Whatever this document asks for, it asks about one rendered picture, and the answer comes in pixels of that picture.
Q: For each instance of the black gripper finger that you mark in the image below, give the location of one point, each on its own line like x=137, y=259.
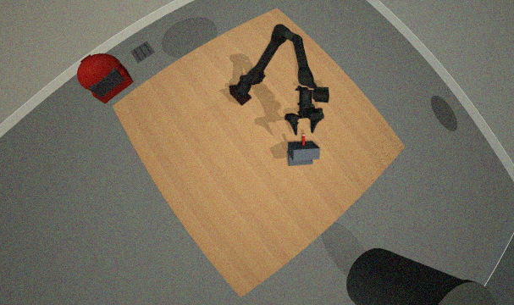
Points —
x=294, y=126
x=313, y=123

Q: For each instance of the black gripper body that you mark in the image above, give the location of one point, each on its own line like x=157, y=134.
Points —
x=295, y=117

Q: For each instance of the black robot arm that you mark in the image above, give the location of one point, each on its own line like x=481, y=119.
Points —
x=305, y=78

